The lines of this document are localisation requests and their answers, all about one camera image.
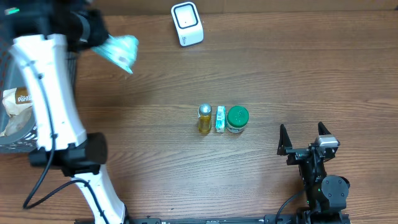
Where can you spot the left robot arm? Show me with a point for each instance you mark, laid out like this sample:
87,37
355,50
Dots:
43,33

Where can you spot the beige brown snack packet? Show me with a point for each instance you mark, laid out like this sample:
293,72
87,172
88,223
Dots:
18,107

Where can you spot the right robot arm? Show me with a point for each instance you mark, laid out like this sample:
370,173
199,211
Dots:
326,194

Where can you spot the grey plastic shopping basket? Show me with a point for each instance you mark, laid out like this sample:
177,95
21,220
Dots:
23,140

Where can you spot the silver capped amber bottle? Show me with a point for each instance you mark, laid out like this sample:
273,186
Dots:
204,118

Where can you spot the teal Kleenex tissue pack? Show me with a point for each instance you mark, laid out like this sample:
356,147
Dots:
220,121

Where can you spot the white barcode scanner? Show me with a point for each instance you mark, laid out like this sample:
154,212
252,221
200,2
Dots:
187,23

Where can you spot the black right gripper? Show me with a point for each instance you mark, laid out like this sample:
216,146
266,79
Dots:
306,152

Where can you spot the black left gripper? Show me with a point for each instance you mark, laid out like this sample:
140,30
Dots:
103,30

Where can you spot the green lid jar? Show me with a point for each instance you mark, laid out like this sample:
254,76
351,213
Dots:
236,119

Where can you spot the teal snack packet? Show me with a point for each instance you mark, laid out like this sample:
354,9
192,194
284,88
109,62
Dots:
120,50

